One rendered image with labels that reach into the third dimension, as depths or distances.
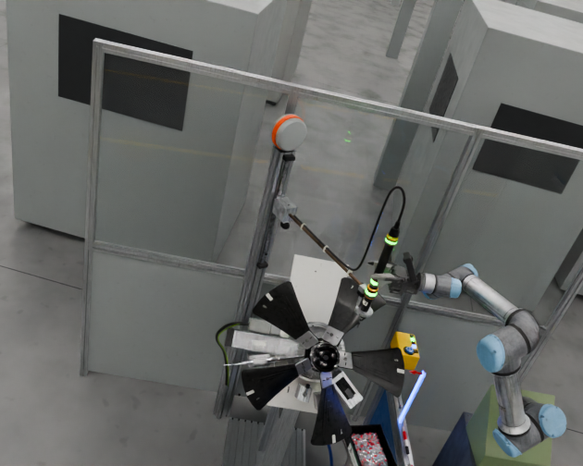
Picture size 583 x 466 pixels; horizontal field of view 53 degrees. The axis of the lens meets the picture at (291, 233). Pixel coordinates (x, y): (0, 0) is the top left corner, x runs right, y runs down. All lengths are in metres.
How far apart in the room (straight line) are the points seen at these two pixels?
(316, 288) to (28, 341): 2.06
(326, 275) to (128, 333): 1.33
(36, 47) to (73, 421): 2.37
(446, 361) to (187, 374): 1.55
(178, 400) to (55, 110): 2.14
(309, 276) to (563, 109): 2.64
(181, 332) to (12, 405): 1.02
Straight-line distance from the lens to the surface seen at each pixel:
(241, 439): 3.54
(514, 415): 2.34
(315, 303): 2.71
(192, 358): 3.58
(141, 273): 3.22
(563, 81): 4.65
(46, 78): 4.37
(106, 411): 3.68
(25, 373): 3.90
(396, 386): 2.54
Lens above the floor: 2.88
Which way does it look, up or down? 32 degrees down
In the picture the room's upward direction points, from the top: 15 degrees clockwise
